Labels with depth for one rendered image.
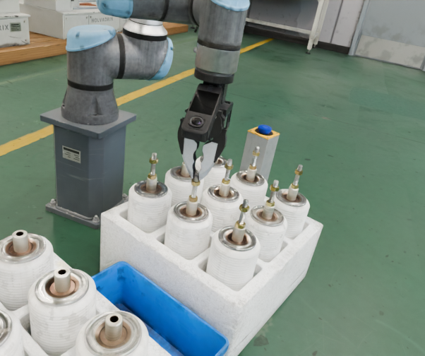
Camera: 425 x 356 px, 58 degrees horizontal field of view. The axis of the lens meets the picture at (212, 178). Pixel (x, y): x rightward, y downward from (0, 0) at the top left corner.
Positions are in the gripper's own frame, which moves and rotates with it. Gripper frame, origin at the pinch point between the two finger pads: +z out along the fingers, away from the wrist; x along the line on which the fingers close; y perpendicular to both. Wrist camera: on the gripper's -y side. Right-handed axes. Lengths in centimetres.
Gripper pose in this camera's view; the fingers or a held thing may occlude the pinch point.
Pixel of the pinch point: (195, 174)
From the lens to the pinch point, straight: 75.6
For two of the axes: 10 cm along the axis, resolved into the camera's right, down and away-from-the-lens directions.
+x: -9.5, -2.5, 1.6
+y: 2.6, -4.2, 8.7
